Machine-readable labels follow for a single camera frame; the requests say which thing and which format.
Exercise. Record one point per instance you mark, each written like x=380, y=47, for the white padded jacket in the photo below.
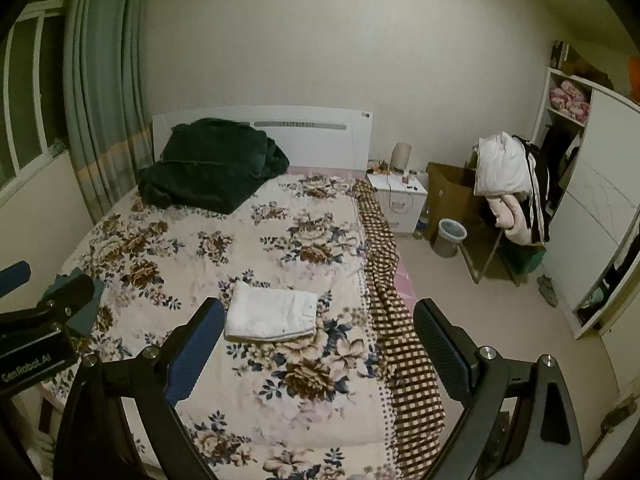
x=500, y=165

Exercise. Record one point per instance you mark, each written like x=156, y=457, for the bed with floral sheet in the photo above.
x=200, y=260

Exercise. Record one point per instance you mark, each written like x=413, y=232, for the grey trash bin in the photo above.
x=449, y=240

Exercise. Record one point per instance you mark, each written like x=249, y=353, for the metal-framed chair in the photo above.
x=487, y=260

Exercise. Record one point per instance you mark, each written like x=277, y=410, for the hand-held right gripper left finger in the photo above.
x=195, y=355

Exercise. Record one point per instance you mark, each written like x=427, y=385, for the dark green blanket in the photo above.
x=210, y=170

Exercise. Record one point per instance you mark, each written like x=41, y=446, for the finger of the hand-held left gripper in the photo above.
x=12, y=277
x=70, y=300

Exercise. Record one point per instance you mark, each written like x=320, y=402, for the pink folded bedding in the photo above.
x=570, y=97

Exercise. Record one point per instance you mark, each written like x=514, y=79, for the white wardrobe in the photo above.
x=595, y=200

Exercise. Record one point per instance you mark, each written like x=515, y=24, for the black white-striped jacket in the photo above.
x=539, y=190

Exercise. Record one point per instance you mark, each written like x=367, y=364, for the pair of grey slippers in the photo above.
x=548, y=291

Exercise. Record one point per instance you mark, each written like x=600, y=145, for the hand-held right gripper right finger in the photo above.
x=442, y=355

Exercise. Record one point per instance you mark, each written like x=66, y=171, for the beige table lamp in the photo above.
x=401, y=157

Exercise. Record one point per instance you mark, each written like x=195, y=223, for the grey-green curtain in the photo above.
x=100, y=90

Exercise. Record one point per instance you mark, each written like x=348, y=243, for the white pants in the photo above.
x=272, y=312

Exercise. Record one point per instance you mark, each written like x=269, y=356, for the white-framed window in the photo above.
x=30, y=100

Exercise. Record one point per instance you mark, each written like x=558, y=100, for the pale pink garment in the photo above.
x=510, y=217

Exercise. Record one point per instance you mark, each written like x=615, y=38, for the brown checked blanket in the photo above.
x=400, y=340

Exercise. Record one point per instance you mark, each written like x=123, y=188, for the brown cardboard box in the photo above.
x=450, y=195

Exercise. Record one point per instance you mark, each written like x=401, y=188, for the white headboard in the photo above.
x=325, y=135

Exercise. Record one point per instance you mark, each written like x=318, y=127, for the white nightstand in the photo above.
x=400, y=205

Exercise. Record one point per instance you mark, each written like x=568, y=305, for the green bag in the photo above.
x=532, y=259

